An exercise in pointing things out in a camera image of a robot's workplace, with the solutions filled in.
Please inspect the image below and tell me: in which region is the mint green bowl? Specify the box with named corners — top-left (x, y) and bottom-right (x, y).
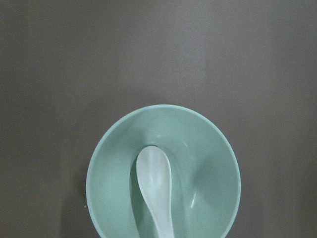
top-left (86, 105), bottom-right (241, 238)

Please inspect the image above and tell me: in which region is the white ceramic spoon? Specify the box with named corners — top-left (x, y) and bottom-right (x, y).
top-left (136, 146), bottom-right (175, 238)

